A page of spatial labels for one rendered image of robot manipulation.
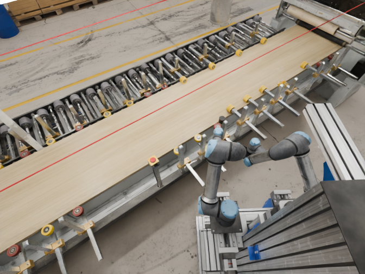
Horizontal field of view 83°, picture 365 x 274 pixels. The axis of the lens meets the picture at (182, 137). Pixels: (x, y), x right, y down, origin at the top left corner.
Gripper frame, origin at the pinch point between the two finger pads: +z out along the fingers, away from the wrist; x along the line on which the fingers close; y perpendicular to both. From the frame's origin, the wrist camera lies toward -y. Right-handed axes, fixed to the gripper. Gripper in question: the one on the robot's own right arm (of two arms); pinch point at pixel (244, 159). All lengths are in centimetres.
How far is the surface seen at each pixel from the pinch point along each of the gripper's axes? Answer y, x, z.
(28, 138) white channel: -124, -161, -26
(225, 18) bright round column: -313, 265, 67
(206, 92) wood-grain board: -88, 22, -8
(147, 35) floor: -389, 93, 81
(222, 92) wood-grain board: -78, 37, -8
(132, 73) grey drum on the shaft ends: -178, -32, -3
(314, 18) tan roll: -100, 228, -27
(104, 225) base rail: -27, -141, 12
